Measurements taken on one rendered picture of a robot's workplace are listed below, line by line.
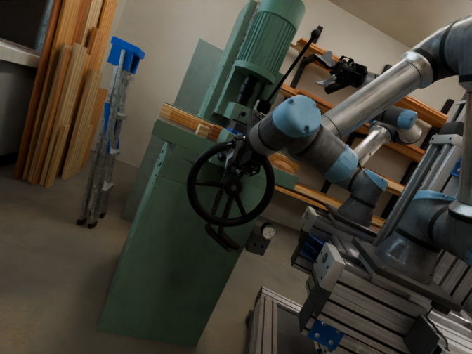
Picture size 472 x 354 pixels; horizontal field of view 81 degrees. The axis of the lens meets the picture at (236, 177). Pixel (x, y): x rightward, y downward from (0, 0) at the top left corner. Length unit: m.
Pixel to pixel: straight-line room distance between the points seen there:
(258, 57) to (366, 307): 0.90
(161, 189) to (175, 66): 2.59
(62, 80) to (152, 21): 1.63
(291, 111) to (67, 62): 1.97
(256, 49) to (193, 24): 2.48
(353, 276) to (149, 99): 3.08
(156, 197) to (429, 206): 0.86
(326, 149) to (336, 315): 0.52
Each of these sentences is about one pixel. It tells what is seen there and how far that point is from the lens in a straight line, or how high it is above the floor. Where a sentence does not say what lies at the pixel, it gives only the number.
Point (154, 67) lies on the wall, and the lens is 3.56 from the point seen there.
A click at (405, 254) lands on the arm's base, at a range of 0.88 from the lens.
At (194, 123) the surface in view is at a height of 0.93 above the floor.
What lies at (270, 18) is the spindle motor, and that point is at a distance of 1.19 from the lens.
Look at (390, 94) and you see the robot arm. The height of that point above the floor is 1.20.
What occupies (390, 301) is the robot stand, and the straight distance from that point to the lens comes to 0.91.
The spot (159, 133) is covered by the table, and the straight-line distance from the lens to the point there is 1.02.
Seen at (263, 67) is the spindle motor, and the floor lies 1.23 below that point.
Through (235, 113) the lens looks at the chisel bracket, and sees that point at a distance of 1.15.
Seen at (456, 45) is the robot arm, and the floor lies 1.32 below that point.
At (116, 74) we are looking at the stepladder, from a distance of 1.85.
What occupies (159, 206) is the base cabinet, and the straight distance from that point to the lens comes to 1.09.
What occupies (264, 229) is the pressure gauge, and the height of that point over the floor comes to 0.66.
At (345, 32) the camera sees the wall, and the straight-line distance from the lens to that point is 3.96.
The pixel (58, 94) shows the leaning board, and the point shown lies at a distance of 2.32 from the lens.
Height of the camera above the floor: 1.00
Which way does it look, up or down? 10 degrees down
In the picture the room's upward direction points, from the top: 24 degrees clockwise
